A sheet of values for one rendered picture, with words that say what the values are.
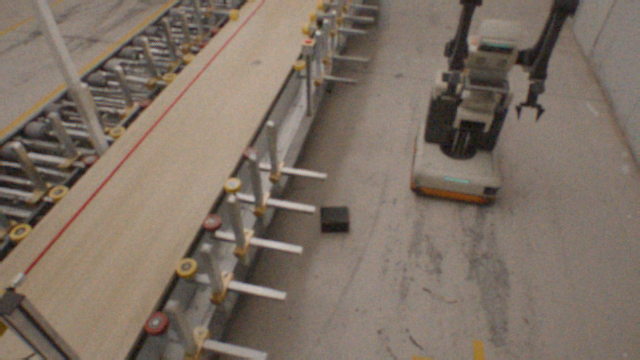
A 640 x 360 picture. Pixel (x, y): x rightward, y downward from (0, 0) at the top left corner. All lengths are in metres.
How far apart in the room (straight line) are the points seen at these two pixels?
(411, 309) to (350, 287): 0.40
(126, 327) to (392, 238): 1.89
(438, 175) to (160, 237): 2.01
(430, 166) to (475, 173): 0.32
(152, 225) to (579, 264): 2.68
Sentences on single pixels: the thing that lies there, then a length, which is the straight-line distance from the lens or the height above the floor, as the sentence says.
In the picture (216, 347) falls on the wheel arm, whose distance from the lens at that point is 1.73.
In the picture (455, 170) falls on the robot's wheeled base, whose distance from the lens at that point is 3.24.
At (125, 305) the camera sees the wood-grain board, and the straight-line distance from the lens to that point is 1.83.
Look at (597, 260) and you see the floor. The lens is 3.46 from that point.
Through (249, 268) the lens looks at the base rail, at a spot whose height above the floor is 0.70.
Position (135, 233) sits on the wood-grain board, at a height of 0.90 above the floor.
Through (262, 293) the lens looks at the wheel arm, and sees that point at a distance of 1.79.
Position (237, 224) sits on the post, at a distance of 1.82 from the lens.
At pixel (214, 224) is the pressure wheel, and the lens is 1.96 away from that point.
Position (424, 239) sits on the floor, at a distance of 3.09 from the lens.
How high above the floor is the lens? 2.36
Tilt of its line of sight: 43 degrees down
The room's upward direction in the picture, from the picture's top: 1 degrees clockwise
